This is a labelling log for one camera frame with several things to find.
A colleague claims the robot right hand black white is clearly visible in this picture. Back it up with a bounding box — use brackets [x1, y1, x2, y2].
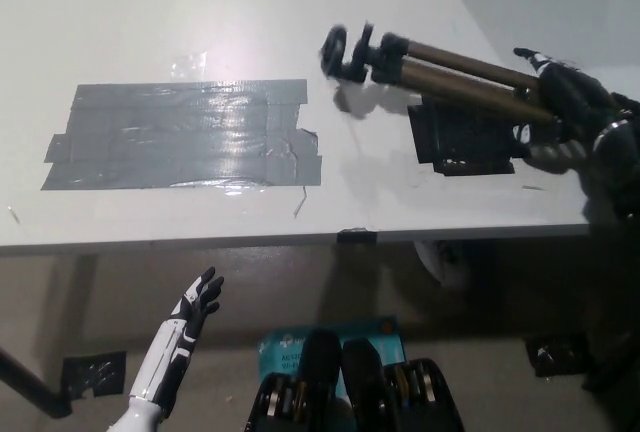
[512, 46, 630, 174]

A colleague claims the robot left hand black white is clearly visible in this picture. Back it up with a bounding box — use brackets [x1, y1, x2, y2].
[169, 266, 226, 334]

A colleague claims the bronze tripod with black feet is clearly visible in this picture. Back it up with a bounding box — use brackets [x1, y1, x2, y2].
[318, 21, 564, 129]

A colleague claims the black tape patch on desk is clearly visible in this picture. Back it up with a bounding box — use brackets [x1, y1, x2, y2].
[406, 95, 532, 179]

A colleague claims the white round object under desk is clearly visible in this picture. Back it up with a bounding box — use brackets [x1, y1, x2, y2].
[412, 239, 474, 289]

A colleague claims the teal router box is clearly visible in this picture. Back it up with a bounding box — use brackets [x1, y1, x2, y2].
[257, 315, 407, 403]

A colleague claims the thin loose thread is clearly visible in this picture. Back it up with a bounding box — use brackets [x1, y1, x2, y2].
[291, 185, 308, 218]

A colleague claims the small black tape strip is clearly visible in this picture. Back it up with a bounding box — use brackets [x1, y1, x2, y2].
[336, 225, 378, 245]

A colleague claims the black table leg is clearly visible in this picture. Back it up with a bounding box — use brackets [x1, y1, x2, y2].
[0, 345, 74, 421]

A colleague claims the clear tape piece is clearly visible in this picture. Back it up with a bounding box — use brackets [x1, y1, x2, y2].
[168, 50, 209, 79]

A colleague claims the grey duct tape patch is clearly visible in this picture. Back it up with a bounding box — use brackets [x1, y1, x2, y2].
[40, 79, 322, 192]

